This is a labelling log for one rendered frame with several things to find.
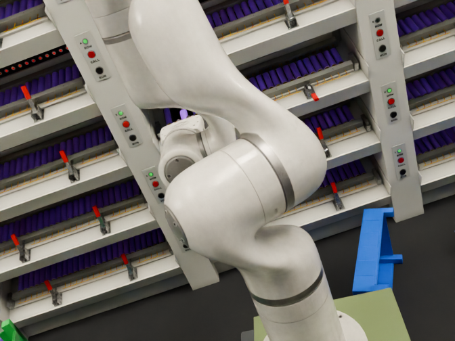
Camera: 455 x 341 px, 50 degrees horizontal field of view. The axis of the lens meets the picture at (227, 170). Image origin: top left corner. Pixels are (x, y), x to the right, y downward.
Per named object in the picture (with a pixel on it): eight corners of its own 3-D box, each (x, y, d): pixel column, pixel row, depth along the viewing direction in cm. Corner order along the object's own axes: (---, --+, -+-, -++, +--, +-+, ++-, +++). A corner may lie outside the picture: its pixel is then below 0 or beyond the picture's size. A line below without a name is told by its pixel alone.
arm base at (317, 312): (382, 393, 73) (359, 308, 65) (263, 415, 77) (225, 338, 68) (356, 302, 90) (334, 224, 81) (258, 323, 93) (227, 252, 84)
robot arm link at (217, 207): (340, 273, 71) (299, 134, 60) (236, 347, 66) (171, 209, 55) (293, 239, 81) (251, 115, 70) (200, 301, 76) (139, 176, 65)
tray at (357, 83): (370, 91, 134) (369, 65, 126) (165, 164, 138) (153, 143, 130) (343, 49, 146) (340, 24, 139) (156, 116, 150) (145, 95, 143)
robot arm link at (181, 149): (199, 122, 98) (156, 137, 99) (199, 142, 86) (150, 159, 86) (212, 159, 101) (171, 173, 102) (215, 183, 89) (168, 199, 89)
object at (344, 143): (381, 151, 144) (380, 120, 133) (190, 216, 148) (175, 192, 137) (355, 106, 157) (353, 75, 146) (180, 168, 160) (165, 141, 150)
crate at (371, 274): (366, 344, 124) (399, 346, 120) (351, 290, 114) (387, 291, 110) (375, 259, 146) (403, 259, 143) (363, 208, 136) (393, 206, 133)
